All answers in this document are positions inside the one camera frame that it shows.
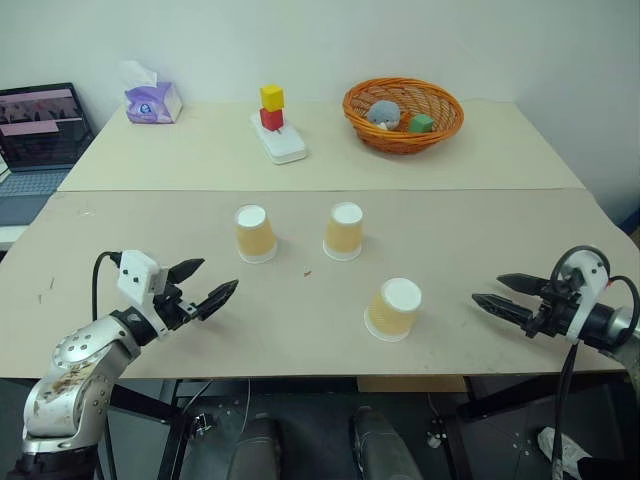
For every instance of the white crumpled cloth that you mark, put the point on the white crumpled cloth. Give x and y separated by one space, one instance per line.
562 450

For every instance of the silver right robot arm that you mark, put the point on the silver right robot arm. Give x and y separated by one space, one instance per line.
622 325

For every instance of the red cube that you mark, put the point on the red cube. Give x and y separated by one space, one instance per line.
271 120

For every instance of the grey laptop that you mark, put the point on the grey laptop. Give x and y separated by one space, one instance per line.
37 140

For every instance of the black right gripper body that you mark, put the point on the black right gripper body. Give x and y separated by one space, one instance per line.
552 312

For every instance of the dark rounded shape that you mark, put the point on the dark rounded shape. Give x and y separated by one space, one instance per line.
385 450
255 450

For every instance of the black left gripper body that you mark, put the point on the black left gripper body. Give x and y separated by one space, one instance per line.
172 307

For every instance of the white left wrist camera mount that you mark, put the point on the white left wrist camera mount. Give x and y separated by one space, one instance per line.
135 274

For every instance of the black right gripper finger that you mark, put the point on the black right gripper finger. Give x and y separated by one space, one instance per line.
522 283
502 306

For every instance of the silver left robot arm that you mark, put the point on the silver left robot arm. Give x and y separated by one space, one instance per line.
75 350

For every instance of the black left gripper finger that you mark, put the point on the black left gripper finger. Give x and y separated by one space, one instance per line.
217 297
187 267

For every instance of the yellow paper cup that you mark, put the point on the yellow paper cup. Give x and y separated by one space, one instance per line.
344 235
392 312
256 240

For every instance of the white rectangular tray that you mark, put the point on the white rectangular tray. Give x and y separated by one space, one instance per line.
285 145

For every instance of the green cube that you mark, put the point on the green cube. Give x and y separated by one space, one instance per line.
420 124

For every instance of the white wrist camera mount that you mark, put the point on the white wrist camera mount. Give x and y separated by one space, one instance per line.
592 295
135 274

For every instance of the grey plush toy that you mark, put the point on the grey plush toy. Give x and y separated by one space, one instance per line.
384 114

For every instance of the orange wicker basket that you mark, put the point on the orange wicker basket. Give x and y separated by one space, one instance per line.
400 142

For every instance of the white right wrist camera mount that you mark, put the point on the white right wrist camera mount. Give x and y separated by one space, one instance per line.
592 295

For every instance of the black table leg frame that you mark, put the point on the black table leg frame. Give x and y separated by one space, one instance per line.
170 420
500 400

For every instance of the brown cardboard piece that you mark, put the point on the brown cardboard piece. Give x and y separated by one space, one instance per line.
410 383

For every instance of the purple tissue box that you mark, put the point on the purple tissue box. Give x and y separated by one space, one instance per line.
150 102

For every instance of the yellow cube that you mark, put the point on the yellow cube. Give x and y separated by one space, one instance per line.
272 97

